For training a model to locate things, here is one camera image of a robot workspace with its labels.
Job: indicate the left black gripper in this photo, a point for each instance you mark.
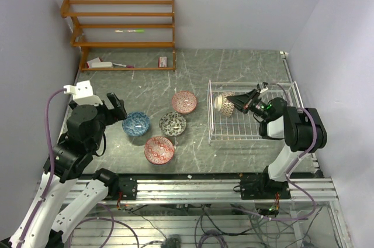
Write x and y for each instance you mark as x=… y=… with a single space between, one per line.
x=114 y=114

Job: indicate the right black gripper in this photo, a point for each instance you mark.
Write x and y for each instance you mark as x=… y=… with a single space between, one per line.
x=240 y=100

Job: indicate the brown lattice patterned bowl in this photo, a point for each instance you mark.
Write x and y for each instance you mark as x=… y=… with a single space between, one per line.
x=223 y=105

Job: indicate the blue patterned bowl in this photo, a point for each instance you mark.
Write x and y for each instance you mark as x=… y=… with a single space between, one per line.
x=136 y=124

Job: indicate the pink floral patterned bowl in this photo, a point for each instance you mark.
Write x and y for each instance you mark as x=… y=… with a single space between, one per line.
x=184 y=102

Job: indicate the black white leaf bowl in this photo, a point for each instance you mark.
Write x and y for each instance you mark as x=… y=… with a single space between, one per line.
x=172 y=124

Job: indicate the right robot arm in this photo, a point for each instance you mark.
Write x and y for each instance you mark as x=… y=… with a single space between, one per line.
x=302 y=131

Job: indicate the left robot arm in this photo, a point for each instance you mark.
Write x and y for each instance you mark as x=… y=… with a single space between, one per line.
x=46 y=223

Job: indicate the white box on shelf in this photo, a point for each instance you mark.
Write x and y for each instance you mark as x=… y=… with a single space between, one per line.
x=102 y=65

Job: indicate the red geometric patterned bowl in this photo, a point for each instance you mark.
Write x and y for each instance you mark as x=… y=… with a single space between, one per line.
x=159 y=150

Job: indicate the red white small card box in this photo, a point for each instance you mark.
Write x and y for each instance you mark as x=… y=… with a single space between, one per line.
x=162 y=62

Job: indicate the green pen on shelf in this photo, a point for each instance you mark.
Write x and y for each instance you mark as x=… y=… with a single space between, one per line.
x=130 y=31

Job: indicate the white wire dish rack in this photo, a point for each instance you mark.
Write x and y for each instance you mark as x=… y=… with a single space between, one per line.
x=240 y=126

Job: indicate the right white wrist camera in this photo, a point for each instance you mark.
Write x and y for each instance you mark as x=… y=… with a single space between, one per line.
x=262 y=87

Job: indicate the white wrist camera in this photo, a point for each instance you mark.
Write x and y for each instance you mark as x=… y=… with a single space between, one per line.
x=262 y=87
x=82 y=93

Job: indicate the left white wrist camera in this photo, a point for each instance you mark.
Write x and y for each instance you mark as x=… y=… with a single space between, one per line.
x=82 y=93

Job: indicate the aluminium mounting rail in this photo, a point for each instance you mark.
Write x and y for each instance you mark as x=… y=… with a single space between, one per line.
x=190 y=191

